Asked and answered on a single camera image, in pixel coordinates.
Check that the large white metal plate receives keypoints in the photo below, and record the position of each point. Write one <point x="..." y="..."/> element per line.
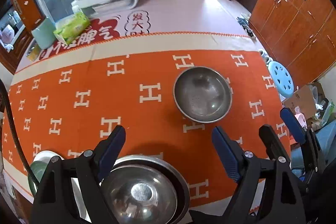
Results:
<point x="58" y="198"/>

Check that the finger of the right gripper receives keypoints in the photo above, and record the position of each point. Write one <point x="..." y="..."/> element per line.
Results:
<point x="292" y="124"/>
<point x="274" y="148"/>

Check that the white printed table cover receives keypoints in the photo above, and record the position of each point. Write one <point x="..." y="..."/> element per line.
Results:
<point x="153" y="26"/>

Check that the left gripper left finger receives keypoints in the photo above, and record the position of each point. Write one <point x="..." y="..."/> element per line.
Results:
<point x="93" y="166"/>

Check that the cardboard box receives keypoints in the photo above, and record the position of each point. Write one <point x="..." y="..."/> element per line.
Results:
<point x="305" y="100"/>

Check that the green tissue pack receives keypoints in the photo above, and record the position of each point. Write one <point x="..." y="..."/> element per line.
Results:
<point x="69" y="28"/>

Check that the brown wooden cabinet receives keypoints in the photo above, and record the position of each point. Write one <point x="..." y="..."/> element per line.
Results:
<point x="299" y="34"/>

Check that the medium steel bowl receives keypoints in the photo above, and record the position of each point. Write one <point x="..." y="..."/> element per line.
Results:
<point x="139" y="194"/>

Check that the yellow round tin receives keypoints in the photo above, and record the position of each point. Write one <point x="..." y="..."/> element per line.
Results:
<point x="33" y="51"/>

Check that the green ceramic plate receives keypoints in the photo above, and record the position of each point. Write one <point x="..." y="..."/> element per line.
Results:
<point x="38" y="168"/>

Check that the large steel bowl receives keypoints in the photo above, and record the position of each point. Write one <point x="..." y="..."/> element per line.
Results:
<point x="179" y="183"/>

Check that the blue plastic stool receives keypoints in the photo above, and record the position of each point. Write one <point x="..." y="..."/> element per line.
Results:
<point x="281" y="78"/>

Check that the small steel bowl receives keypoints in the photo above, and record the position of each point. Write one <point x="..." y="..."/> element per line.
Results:
<point x="202" y="94"/>

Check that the mint green canister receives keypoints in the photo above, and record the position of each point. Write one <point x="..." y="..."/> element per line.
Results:
<point x="44" y="34"/>

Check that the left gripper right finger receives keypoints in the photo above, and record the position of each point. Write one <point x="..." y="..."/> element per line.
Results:
<point x="266" y="192"/>

